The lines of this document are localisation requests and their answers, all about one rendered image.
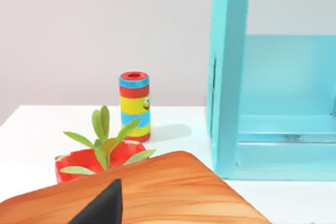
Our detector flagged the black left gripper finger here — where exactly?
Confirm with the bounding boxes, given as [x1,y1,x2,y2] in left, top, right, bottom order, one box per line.
[68,178,124,224]

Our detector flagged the red plant pot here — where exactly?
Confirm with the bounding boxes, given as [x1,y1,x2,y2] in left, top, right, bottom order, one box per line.
[54,140,146,184]

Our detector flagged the green leafy plant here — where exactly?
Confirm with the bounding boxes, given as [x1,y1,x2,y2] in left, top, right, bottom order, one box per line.
[60,105,158,176]

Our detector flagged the wooden board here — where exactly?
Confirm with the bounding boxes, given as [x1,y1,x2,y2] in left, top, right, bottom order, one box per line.
[0,151,275,224]

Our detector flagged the colourful striped can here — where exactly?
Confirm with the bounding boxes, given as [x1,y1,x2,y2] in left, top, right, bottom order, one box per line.
[118,71,153,142]

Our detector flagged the light blue rack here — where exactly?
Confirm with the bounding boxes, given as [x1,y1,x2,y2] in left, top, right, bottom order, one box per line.
[206,0,336,182]

